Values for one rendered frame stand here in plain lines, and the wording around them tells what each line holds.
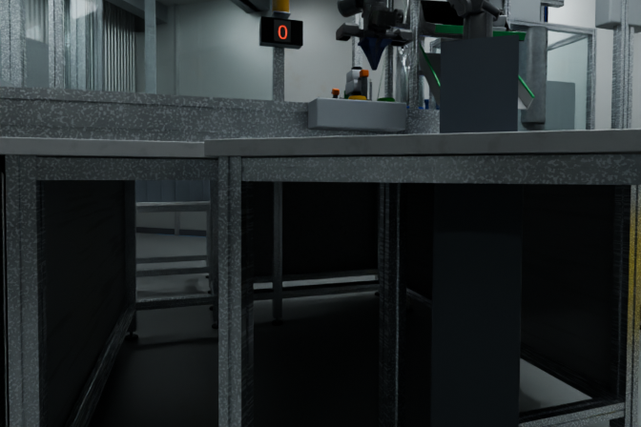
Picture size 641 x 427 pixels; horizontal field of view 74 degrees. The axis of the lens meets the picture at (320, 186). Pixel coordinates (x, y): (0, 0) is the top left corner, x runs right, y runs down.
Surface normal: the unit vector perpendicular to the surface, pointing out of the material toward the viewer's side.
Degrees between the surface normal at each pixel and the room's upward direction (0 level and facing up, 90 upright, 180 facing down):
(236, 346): 90
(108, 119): 90
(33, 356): 90
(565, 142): 90
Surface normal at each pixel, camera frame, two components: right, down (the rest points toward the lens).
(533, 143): -0.32, 0.03
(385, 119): 0.29, 0.03
